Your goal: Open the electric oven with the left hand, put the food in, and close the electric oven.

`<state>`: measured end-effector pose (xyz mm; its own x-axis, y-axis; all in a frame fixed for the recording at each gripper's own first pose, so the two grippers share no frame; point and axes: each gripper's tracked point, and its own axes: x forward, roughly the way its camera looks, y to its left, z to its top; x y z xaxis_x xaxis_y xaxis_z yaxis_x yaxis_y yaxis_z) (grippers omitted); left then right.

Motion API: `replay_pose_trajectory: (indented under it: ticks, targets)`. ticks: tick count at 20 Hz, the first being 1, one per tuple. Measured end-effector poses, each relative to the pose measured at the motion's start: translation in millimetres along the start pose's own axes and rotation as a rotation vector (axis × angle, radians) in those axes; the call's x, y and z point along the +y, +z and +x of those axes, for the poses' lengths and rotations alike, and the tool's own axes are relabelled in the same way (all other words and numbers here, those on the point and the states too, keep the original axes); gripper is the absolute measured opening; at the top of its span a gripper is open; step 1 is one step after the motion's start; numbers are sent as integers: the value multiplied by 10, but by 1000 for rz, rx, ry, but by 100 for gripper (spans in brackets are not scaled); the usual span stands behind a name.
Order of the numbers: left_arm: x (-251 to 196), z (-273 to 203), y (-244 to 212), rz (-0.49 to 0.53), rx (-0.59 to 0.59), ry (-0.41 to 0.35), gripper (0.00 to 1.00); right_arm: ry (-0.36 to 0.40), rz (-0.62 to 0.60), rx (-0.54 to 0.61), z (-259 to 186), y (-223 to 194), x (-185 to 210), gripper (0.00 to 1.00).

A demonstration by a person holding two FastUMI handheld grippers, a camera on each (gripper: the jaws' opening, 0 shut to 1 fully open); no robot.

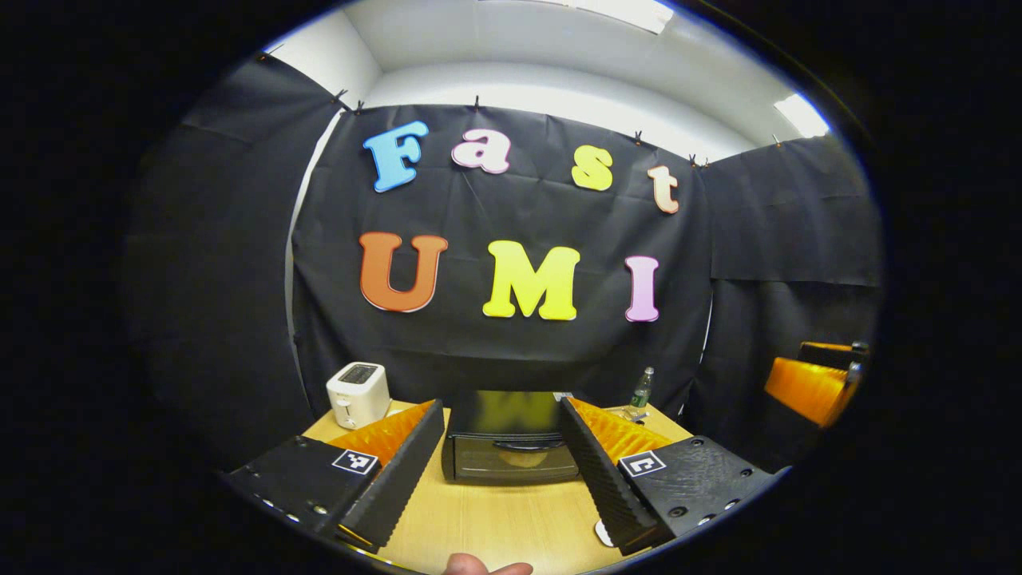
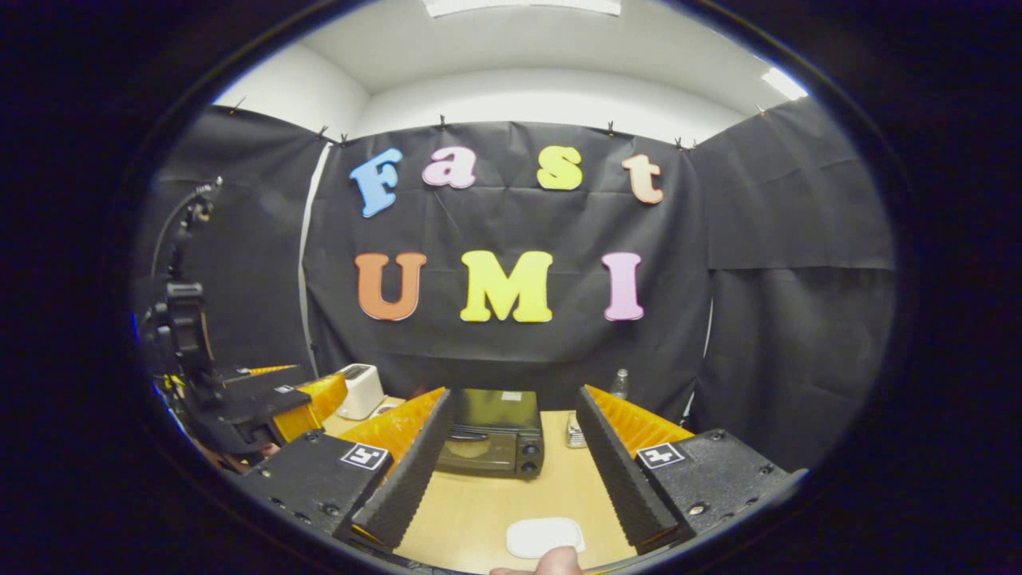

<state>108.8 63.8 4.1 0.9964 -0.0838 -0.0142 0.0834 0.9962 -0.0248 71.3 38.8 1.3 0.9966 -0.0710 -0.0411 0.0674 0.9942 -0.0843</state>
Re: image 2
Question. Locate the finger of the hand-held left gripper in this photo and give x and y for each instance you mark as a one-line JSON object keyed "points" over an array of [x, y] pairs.
{"points": [[267, 385], [315, 399]]}

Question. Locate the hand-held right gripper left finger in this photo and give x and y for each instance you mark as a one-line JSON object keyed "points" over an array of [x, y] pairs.
{"points": [[411, 471]]}

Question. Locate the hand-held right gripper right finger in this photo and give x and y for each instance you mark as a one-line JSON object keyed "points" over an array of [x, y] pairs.
{"points": [[615, 471]]}

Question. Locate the black electric oven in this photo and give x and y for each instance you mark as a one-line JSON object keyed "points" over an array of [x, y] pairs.
{"points": [[495, 447]]}

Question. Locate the white toaster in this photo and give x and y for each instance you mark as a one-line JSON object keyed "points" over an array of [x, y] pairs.
{"points": [[361, 391]]}

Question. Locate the clear plastic water bottle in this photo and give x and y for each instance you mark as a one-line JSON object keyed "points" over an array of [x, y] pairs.
{"points": [[619, 385]]}

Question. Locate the white plate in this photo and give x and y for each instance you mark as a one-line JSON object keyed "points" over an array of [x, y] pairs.
{"points": [[543, 535]]}

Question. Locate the small ceiling light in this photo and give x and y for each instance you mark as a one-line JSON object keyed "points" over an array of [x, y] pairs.
{"points": [[784, 83]]}

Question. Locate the long ceiling light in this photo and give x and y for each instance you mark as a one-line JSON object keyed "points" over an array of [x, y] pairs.
{"points": [[519, 6]]}

